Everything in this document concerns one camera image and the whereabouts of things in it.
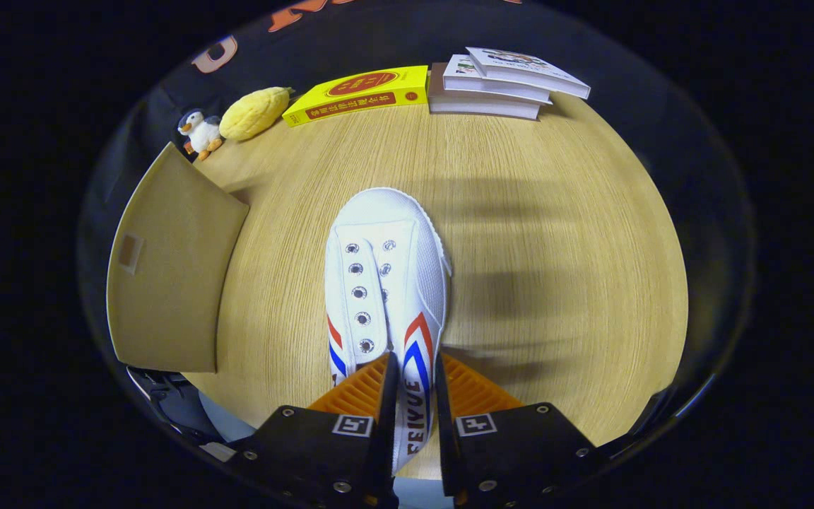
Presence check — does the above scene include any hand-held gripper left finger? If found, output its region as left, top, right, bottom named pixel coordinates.
left=223, top=351, right=401, bottom=509

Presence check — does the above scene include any beige fabric storage box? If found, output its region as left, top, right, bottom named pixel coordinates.
left=107, top=141, right=250, bottom=374

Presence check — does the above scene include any yellow plush ball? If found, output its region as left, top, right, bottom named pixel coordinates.
left=218, top=86, right=293, bottom=142

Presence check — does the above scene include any white book bird cover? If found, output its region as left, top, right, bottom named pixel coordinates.
left=465, top=47, right=591, bottom=100

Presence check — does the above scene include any penguin plush toy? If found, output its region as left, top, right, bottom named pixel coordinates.
left=177, top=108, right=225, bottom=162

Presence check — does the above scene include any yellow book red label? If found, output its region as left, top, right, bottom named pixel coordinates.
left=281, top=65, right=430, bottom=128

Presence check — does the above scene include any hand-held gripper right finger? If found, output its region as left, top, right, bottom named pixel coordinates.
left=434, top=352, right=606, bottom=509

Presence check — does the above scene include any white book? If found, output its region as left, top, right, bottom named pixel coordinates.
left=442, top=54, right=553, bottom=105

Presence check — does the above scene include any white canvas shoe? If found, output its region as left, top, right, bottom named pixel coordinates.
left=324, top=187, right=452, bottom=474

